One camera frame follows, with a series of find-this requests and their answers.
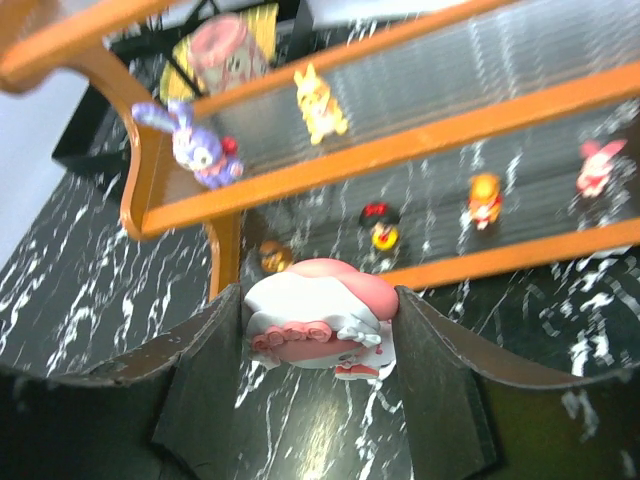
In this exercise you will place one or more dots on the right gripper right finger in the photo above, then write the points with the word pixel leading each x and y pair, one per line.
pixel 477 411

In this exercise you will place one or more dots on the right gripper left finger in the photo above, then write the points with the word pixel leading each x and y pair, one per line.
pixel 160 411

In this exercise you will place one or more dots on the pink flamingo toy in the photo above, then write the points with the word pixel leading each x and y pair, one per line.
pixel 322 314

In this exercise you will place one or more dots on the purple bunny toy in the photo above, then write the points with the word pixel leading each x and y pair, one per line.
pixel 213 160

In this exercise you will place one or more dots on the small orange figure toy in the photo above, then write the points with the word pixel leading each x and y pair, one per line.
pixel 320 110

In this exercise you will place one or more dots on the brown figure toy on shelf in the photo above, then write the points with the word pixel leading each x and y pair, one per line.
pixel 275 257

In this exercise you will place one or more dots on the orange figure toy on shelf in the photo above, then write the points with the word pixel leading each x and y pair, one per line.
pixel 485 199

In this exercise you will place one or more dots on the orange clear display shelf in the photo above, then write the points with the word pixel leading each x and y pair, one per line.
pixel 469 72

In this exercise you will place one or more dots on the black marble pattern mat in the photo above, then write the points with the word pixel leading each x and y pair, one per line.
pixel 79 290

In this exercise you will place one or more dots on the black haired figure toy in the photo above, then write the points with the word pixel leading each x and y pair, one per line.
pixel 381 220

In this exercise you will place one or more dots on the pink pig toy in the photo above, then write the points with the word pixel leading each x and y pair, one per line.
pixel 597 166

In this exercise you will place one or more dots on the yellow patterned bowl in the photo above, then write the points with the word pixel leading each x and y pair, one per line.
pixel 179 78

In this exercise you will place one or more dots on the pink mug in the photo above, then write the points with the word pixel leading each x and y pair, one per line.
pixel 224 54

